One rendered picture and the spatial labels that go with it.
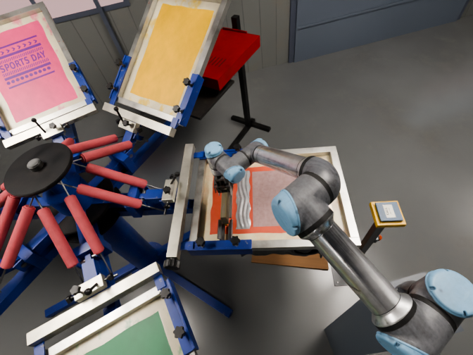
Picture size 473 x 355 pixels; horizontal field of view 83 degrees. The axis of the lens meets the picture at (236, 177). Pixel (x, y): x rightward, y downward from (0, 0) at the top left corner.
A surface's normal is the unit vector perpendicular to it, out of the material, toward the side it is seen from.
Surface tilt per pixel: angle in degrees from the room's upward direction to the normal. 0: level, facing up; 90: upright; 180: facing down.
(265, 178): 0
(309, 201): 21
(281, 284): 0
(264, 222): 0
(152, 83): 32
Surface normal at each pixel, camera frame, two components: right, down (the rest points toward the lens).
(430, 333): 0.13, -0.39
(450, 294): -0.02, -0.65
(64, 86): 0.15, -0.13
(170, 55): -0.37, -0.10
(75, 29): 0.24, 0.77
